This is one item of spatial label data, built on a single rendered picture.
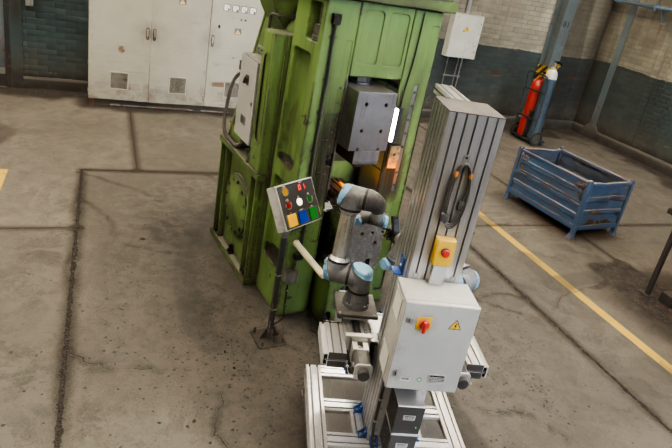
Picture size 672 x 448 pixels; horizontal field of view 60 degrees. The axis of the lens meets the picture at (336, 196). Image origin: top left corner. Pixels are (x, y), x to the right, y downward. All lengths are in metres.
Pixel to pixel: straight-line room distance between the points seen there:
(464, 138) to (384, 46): 1.56
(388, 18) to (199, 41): 5.28
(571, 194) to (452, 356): 4.67
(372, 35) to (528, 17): 8.10
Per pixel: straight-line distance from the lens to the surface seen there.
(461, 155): 2.52
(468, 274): 3.32
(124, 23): 8.72
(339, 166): 4.43
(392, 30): 3.93
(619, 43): 12.68
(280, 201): 3.50
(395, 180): 4.32
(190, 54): 8.86
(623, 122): 12.33
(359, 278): 3.07
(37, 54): 9.52
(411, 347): 2.69
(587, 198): 7.08
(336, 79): 3.79
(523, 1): 11.65
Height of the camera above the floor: 2.53
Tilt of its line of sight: 22 degrees down
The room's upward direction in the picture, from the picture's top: 11 degrees clockwise
